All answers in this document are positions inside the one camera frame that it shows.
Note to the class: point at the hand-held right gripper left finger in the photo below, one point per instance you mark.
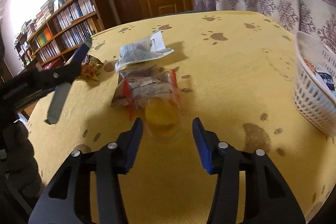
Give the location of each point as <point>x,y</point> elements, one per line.
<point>134,145</point>

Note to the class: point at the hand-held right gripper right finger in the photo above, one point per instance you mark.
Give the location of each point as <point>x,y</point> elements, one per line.
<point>202,148</point>

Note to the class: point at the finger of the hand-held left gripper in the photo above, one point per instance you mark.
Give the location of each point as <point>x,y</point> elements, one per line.
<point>80,53</point>
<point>59,100</point>

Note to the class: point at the brown cream pancake snack packet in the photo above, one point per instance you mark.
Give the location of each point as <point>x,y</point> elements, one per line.
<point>90,69</point>

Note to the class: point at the yellow jelly cup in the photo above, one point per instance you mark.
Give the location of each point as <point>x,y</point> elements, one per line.
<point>162,116</point>

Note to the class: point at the white green patterned snack packet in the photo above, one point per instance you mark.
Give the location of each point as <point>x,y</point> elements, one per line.
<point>141,50</point>

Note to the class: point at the clear packet with red edges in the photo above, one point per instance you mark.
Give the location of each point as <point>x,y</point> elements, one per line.
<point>149,85</point>

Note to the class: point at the white plastic basket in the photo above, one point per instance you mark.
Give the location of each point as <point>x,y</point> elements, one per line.
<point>312,98</point>

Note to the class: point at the light blue snack bag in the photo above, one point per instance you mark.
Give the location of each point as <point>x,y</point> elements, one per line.
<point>323,79</point>

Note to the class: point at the person's left hand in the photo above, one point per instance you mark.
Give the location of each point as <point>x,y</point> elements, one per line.
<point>23,158</point>

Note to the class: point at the red cardboard box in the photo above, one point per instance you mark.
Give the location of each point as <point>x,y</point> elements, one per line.
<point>52,64</point>

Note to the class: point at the wooden bookshelf with books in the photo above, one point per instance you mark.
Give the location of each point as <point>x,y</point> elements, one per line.
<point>60,27</point>

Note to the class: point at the yellow paw print blanket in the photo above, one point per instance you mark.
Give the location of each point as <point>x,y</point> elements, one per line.
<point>223,69</point>

